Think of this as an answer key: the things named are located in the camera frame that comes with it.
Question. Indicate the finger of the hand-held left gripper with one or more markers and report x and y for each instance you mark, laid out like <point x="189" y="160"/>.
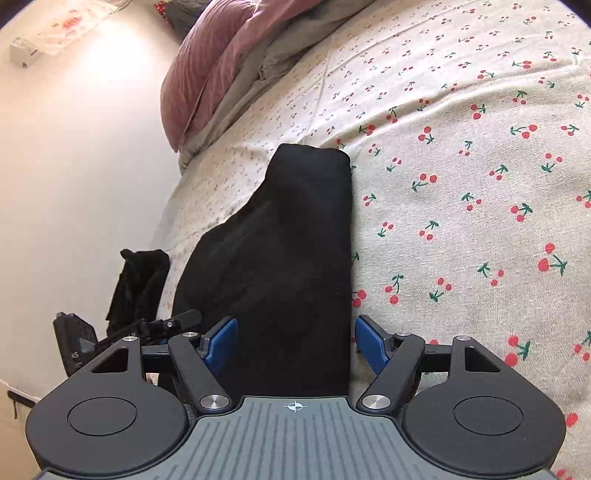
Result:
<point x="180" y="318"/>

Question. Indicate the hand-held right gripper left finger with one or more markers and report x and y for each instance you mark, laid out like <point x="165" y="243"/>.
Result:
<point x="221" y="344"/>

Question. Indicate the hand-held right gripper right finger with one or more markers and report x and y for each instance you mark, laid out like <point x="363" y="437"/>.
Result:
<point x="371" y="344"/>

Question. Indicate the black pants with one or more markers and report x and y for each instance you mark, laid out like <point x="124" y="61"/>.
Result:
<point x="286" y="258"/>

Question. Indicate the dark cloth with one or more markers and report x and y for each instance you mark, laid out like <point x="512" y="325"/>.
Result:
<point x="138" y="286"/>

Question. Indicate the small black object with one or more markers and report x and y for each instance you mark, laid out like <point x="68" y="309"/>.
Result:
<point x="16" y="401"/>

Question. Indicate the cherry print bed sheet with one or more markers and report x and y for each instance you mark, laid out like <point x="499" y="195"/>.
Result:
<point x="461" y="138"/>

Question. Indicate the pink grey quilt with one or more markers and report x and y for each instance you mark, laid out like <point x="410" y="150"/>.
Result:
<point x="277" y="50"/>

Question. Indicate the small white box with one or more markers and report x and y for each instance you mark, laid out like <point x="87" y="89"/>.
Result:
<point x="25" y="53"/>

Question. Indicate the grey hanging garment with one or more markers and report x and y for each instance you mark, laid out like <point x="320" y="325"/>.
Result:
<point x="184" y="11"/>

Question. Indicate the red floral cloth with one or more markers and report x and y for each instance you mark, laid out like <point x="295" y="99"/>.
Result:
<point x="161" y="7"/>

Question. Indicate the red print plastic bag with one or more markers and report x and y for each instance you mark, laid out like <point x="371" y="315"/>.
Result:
<point x="69" y="25"/>

